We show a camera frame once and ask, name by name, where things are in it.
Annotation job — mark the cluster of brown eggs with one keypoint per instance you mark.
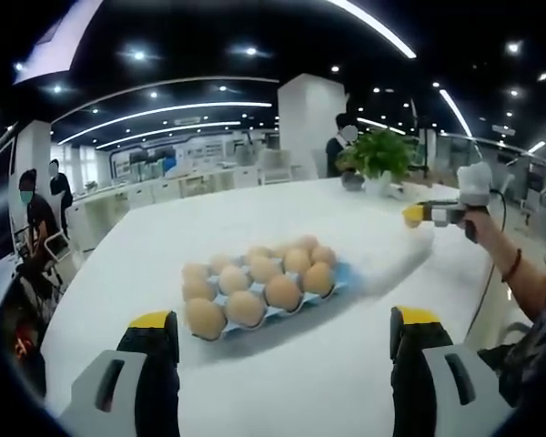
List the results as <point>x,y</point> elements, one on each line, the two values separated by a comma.
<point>205,318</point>

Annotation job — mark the person's right hand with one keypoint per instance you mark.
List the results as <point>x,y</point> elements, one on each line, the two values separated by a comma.
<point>491,241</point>

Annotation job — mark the dark round bowl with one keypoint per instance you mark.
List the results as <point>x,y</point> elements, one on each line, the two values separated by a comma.
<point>352,181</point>

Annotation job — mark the blue egg tray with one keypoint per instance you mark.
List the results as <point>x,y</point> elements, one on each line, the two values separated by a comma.
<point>343,273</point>

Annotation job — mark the white mesh chair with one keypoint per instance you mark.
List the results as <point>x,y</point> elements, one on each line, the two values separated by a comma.
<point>275,166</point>

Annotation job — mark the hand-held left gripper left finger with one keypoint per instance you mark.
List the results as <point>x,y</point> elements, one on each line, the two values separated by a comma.
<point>134,387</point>

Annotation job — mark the person's dark patterned shirt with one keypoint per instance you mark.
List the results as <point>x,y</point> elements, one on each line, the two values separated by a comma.
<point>528,364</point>

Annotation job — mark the grey office chair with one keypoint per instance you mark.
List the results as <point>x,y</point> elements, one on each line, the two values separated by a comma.
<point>531,202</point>

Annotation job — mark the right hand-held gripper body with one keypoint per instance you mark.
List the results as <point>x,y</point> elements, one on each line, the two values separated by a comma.
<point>475,186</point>

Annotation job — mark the green potted plant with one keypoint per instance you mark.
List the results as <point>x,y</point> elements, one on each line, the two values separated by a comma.
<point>377,152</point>

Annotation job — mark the white table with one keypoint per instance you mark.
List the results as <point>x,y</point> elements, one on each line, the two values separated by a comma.
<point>141,236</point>

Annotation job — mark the white frame office chair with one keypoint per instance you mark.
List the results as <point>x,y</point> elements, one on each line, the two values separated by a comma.
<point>57,248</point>

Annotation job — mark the white square pillar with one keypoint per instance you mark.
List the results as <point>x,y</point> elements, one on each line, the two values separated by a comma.
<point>311,123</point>

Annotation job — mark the white cabinet row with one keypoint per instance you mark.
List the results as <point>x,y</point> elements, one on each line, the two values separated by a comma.
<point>186,189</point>

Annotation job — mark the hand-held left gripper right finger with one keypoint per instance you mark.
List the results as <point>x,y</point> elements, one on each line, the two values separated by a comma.
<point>427,387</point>

